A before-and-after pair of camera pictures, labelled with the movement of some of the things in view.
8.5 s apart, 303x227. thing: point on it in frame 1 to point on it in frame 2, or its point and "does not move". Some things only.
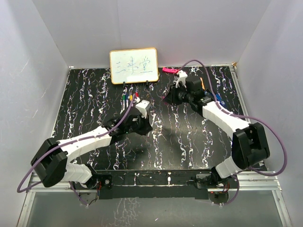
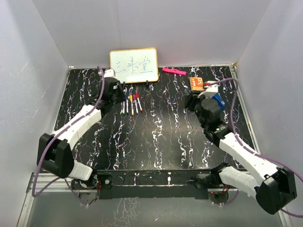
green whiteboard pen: (123, 101) does not move
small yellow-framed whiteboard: (134, 65) does not move
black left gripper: (147, 127) to (121, 98)
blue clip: (218, 99) does not move
